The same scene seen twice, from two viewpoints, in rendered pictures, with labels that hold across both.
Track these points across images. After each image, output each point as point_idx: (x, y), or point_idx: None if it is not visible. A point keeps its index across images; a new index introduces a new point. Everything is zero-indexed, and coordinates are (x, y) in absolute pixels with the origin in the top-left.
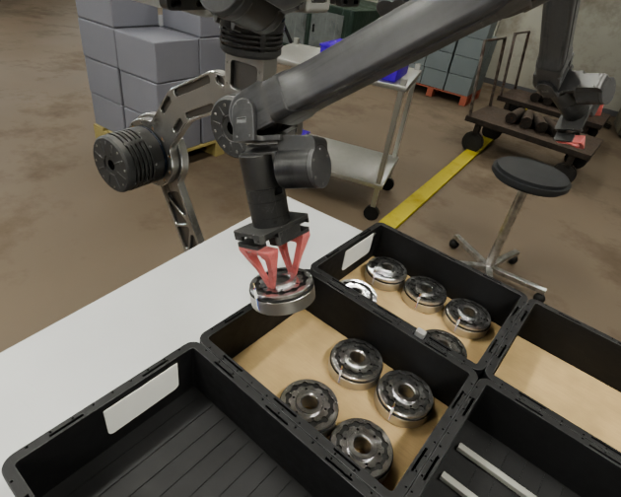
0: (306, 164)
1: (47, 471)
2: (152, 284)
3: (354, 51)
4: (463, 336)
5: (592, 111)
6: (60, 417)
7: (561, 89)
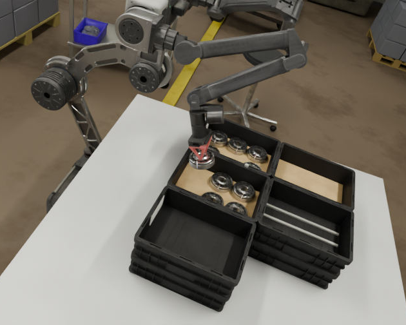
0: (220, 117)
1: None
2: (97, 162)
3: (237, 81)
4: (257, 162)
5: None
6: (100, 231)
7: None
